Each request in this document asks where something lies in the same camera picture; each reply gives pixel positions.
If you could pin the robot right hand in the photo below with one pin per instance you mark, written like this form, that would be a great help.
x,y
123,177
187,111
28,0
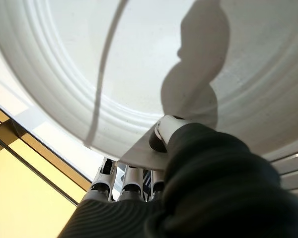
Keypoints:
x,y
213,186

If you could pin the cream round plate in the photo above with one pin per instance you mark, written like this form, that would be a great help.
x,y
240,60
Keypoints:
x,y
139,62

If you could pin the yellow window with dark frame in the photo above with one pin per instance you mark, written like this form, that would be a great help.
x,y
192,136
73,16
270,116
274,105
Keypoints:
x,y
20,186

